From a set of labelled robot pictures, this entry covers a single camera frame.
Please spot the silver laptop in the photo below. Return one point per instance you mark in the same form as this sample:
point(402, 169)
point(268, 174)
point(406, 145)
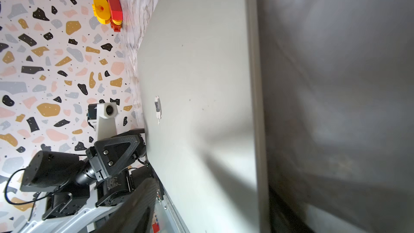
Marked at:
point(199, 69)

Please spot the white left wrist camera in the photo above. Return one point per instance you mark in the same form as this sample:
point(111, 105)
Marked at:
point(102, 117)

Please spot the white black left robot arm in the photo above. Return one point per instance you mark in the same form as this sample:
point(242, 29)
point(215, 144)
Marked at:
point(69, 224)

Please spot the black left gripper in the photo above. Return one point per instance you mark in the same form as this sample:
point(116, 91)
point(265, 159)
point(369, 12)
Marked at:
point(66, 178)

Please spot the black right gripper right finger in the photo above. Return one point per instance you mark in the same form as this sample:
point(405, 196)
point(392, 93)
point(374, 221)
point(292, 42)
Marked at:
point(282, 218)

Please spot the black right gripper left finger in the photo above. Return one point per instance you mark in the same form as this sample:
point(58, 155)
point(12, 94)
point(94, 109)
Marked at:
point(136, 214)

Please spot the red yellow toy block vehicle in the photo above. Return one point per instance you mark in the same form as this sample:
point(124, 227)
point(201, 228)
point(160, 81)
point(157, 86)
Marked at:
point(109, 12)

